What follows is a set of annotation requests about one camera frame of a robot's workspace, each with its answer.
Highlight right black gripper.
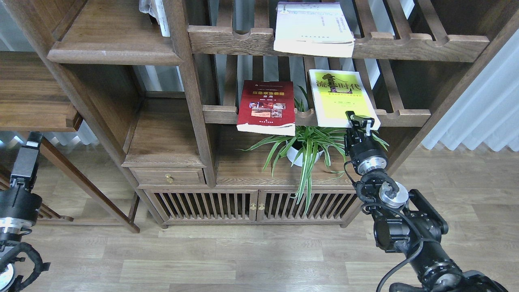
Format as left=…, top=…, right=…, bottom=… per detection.
left=345, top=111, right=388, bottom=176

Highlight green spider plant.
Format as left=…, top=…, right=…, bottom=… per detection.
left=239, top=85, right=389, bottom=213

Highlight white book top shelf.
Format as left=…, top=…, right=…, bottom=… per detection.
left=274, top=2, right=355, bottom=58

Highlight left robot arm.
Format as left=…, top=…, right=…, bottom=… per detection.
left=0, top=132, right=50, bottom=292

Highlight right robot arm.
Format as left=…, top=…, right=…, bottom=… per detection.
left=344, top=111, right=505, bottom=292

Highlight red book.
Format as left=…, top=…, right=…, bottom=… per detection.
left=237, top=80, right=296, bottom=136

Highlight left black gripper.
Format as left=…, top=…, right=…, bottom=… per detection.
left=0, top=131, right=43, bottom=230

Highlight dark wooden bookshelf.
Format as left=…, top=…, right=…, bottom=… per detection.
left=2, top=0, right=518, bottom=227

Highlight plastic-wrapped white book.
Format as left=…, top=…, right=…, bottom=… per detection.
left=139, top=0, right=170, bottom=37

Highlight yellow-green book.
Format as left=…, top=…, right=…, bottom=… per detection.
left=309, top=69, right=381, bottom=131

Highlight white curtain right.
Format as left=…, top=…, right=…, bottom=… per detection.
left=422, top=32, right=519, bottom=152

